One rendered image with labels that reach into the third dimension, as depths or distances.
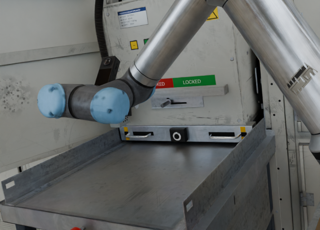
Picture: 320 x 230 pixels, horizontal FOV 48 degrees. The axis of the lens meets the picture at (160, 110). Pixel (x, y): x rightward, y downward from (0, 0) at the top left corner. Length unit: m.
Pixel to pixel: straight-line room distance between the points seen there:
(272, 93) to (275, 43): 0.78
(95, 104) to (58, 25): 0.77
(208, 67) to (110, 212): 0.59
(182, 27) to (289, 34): 0.27
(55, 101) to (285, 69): 0.47
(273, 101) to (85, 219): 0.76
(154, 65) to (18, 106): 0.72
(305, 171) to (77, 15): 1.04
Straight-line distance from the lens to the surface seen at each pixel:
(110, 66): 0.96
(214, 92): 1.19
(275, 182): 1.41
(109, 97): 0.73
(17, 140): 1.40
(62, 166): 1.24
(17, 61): 1.37
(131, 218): 0.86
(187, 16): 0.73
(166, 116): 1.34
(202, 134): 1.29
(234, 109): 1.23
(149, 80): 0.81
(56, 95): 0.79
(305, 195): 1.40
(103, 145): 1.39
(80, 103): 0.77
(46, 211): 1.00
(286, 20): 0.54
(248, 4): 0.54
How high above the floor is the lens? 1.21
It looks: 11 degrees down
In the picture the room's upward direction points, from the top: 8 degrees counter-clockwise
